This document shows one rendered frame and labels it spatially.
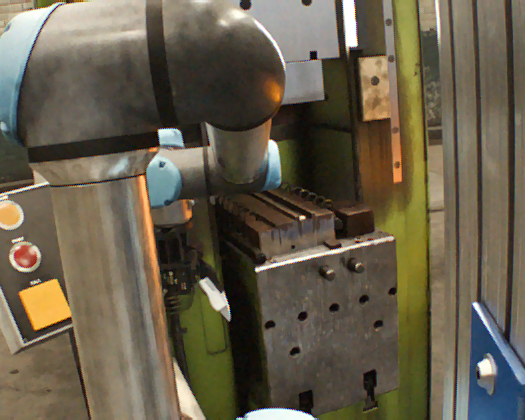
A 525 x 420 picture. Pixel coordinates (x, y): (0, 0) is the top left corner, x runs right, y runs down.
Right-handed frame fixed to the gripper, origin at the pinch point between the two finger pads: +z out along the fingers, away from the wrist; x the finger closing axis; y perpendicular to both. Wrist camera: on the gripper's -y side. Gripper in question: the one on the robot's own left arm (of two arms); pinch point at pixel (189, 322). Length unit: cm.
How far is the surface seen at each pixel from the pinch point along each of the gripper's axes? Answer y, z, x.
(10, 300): 8.9, -9.8, -29.3
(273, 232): -38.9, -3.7, 13.8
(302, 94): -43, -35, 23
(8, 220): 0.6, -22.0, -31.0
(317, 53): -45, -45, 28
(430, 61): -706, -11, 190
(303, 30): -44, -50, 25
